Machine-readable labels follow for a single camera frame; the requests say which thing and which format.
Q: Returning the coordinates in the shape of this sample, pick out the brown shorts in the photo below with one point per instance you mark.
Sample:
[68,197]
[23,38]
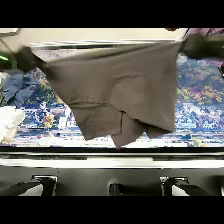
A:
[113,86]

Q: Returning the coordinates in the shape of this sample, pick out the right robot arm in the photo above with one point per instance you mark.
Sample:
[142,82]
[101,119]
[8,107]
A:
[200,47]

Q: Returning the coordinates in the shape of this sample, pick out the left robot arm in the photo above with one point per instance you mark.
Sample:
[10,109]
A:
[23,60]

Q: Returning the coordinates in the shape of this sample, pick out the blue garment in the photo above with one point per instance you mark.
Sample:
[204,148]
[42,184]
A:
[18,87]

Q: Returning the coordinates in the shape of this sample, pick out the white garment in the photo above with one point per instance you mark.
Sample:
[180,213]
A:
[9,121]

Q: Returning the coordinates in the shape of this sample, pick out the silver frame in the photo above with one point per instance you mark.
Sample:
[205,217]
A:
[100,163]

